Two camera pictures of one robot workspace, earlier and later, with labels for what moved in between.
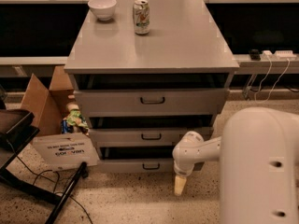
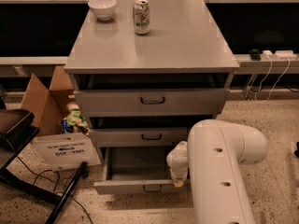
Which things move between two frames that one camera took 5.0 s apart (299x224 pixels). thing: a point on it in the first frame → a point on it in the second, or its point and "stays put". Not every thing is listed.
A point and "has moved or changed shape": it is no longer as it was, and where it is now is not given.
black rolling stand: [18, 128] stays put
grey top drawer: [153, 102] stays put
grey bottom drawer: [135, 159] has moved or changed shape
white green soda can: [141, 14] stays put
